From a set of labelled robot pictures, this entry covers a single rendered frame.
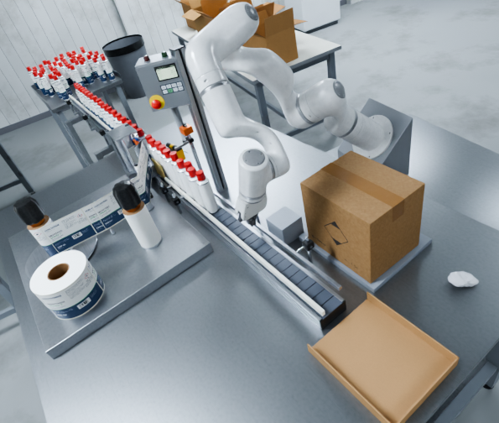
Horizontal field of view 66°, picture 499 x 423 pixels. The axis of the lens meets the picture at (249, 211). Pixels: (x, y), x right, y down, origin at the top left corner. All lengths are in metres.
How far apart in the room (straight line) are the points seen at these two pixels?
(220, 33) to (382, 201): 0.67
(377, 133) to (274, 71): 0.53
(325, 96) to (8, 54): 5.16
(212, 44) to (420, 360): 1.04
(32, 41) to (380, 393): 5.67
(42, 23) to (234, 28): 4.95
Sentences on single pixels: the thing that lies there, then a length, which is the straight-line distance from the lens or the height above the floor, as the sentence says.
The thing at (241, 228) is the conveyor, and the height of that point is 0.88.
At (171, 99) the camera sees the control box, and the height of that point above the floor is 1.32.
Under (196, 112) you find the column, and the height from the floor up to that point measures 1.25.
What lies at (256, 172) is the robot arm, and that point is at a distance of 1.04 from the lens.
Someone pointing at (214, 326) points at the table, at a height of 0.83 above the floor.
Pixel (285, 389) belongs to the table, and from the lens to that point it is 1.19.
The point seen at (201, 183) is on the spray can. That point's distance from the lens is 1.55.
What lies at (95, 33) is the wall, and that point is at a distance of 6.07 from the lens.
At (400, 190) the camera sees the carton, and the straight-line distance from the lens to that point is 1.24.
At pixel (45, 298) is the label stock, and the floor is 1.01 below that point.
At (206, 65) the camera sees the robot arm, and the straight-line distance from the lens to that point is 1.13.
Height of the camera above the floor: 1.90
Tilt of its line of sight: 40 degrees down
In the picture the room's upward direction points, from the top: 16 degrees counter-clockwise
